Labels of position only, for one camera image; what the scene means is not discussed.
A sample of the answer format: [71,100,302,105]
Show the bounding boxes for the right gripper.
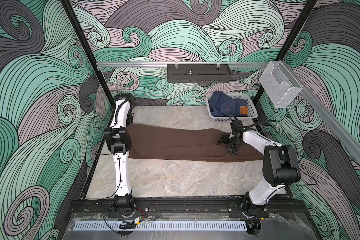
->
[215,134,243,155]

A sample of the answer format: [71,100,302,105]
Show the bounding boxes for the brown trousers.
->
[127,124,263,163]

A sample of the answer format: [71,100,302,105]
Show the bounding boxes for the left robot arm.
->
[104,94,135,215]

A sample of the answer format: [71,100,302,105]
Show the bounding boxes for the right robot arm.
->
[218,131,301,206]

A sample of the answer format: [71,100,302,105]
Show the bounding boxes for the white plastic basket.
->
[205,92,258,122]

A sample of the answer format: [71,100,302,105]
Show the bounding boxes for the blue jeans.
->
[208,92,249,117]

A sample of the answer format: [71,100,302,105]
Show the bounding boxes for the black perforated metal tray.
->
[167,65,232,85]

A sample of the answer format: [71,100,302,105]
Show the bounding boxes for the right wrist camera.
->
[231,120,245,133]

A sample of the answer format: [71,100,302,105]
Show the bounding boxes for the white mesh wall holder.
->
[259,61,303,109]

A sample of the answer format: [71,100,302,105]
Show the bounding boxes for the aluminium rail back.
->
[96,61,268,69]

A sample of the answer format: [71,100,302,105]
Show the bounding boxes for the aluminium rail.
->
[96,61,268,69]
[281,61,360,165]

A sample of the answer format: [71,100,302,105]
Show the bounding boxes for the white slotted cable duct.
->
[73,221,247,232]

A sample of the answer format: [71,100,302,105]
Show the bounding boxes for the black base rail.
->
[68,196,307,220]

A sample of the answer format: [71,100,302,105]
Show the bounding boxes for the aluminium rail right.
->
[281,61,360,165]

